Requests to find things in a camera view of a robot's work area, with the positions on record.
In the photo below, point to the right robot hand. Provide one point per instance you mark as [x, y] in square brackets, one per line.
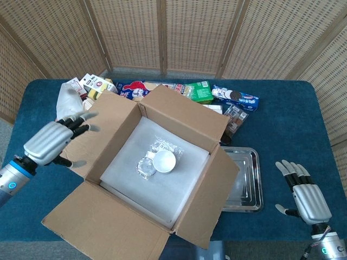
[311, 200]

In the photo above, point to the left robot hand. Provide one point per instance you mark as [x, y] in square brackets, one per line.
[46, 140]

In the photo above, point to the red printed cardboard box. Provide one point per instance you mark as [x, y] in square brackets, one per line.
[108, 222]

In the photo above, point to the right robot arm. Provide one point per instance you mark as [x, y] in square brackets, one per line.
[334, 247]

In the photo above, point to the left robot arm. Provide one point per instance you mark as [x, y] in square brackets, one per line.
[12, 181]

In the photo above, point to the blue snack packet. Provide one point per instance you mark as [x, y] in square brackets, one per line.
[238, 97]

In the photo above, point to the flat white box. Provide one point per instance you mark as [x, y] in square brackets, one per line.
[214, 108]

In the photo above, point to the green box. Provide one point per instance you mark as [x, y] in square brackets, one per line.
[202, 91]

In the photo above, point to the white plastic bag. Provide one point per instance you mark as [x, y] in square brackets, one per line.
[67, 103]

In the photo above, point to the cream plastic container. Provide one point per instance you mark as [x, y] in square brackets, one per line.
[88, 105]

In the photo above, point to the white carton with red print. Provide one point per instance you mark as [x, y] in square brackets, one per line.
[77, 86]

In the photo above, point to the stainless steel tray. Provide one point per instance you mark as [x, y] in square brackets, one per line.
[246, 184]

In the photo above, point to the yellow sponge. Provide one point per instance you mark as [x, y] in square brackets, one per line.
[98, 95]

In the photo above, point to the blue tablecloth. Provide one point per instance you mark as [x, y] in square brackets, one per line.
[284, 130]

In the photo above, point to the white carton with round sticker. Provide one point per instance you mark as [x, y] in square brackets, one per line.
[97, 82]

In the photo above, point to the crinkled foil packet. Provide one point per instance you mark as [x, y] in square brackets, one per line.
[145, 168]

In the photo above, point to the blue and red snack bag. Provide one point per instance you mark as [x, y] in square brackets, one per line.
[135, 90]

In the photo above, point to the white foam sheet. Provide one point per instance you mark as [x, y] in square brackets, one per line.
[135, 195]

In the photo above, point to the clear packet of brown snacks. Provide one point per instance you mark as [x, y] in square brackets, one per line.
[236, 119]

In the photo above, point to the clear plastic packet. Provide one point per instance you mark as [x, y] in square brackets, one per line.
[165, 145]

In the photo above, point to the white bowl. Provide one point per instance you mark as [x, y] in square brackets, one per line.
[164, 162]

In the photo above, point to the clear packet with red label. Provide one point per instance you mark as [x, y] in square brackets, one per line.
[180, 89]

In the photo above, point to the woven folding screen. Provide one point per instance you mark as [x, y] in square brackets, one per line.
[189, 32]

